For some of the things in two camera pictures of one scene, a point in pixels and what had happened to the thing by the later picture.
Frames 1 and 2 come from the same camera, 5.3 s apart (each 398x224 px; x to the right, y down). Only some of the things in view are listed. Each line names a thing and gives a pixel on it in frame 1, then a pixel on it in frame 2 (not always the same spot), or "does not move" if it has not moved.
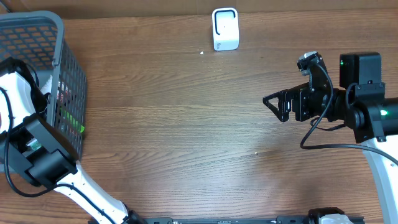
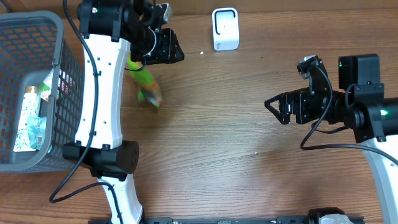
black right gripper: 298,94 does not move
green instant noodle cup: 63,97 -> 65,85
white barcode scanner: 225,28 does not move
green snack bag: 71,120 -> 147,91
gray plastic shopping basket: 37,37 does not move
